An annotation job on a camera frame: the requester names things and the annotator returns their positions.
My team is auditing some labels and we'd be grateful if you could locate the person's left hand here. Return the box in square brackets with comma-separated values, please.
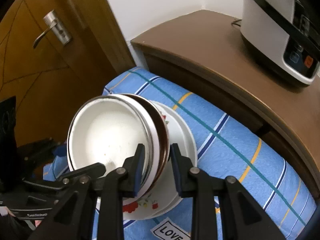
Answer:
[0, 207, 41, 240]

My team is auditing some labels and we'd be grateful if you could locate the brown wooden cabinet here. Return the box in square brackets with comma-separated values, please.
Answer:
[131, 10, 319, 199]

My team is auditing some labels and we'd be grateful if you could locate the wooden door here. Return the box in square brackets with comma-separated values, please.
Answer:
[1, 0, 135, 146]

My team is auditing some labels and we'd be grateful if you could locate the stainless steel bowl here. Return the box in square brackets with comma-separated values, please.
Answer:
[124, 93, 169, 192]

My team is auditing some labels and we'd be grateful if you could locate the blue checked tablecloth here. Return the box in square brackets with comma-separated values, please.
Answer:
[43, 67, 317, 239]

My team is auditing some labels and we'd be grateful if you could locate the plain white plate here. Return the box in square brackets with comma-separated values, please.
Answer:
[150, 101, 197, 218]

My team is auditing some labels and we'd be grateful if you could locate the metal door handle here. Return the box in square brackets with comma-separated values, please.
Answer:
[33, 10, 72, 48]

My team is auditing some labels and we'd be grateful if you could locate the red floral white plate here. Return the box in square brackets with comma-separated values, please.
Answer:
[123, 101, 185, 220]

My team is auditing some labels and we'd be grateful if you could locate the white rice cooker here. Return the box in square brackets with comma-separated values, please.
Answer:
[240, 0, 319, 87]

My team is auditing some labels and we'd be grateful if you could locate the pink plastic bowl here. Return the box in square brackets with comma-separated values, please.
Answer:
[120, 94, 159, 198]

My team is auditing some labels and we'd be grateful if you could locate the white enamel bowl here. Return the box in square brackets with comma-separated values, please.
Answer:
[67, 95, 151, 177]

